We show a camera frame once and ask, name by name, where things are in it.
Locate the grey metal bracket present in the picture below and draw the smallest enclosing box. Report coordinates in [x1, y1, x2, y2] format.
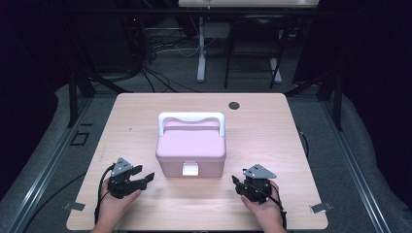
[62, 201, 86, 212]
[309, 201, 333, 214]

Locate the black floor cable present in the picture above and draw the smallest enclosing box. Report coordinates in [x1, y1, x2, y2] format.
[22, 173, 86, 233]

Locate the dark equipment cabinet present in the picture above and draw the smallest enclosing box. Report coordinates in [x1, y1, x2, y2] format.
[74, 16, 144, 74]

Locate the black metal stand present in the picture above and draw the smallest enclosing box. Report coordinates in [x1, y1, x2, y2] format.
[66, 18, 134, 129]
[285, 69, 344, 132]

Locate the black crossbar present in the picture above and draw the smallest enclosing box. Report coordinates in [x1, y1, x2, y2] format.
[48, 8, 325, 17]

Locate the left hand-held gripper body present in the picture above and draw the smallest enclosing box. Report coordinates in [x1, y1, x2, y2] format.
[107, 157, 144, 199]

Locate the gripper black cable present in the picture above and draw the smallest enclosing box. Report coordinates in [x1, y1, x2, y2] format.
[258, 190, 289, 231]
[93, 163, 117, 225]

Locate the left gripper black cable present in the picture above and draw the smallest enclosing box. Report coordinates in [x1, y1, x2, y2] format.
[93, 163, 117, 225]

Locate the bundle of floor cables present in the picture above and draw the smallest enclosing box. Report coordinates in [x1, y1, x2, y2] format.
[122, 18, 202, 95]

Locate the white desk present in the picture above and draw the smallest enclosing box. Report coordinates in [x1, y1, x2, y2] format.
[178, 0, 320, 84]

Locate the aluminium floor rail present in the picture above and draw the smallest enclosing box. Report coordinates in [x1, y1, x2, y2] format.
[4, 96, 95, 233]
[319, 96, 393, 233]

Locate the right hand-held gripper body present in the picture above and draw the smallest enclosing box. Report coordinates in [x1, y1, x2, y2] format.
[242, 163, 277, 205]

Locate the person's right hand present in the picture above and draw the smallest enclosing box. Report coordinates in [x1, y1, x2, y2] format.
[241, 180, 287, 229]

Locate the person's left hand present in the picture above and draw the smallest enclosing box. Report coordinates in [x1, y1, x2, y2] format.
[96, 187, 143, 226]

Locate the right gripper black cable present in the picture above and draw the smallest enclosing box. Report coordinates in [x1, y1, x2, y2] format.
[258, 190, 289, 231]

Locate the black cable at table edge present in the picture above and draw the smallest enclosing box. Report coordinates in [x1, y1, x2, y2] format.
[295, 125, 310, 158]

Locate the pink storage box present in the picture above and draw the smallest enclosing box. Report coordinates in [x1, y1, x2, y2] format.
[154, 111, 227, 179]

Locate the black chair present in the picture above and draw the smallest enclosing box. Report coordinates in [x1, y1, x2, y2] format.
[223, 14, 292, 90]

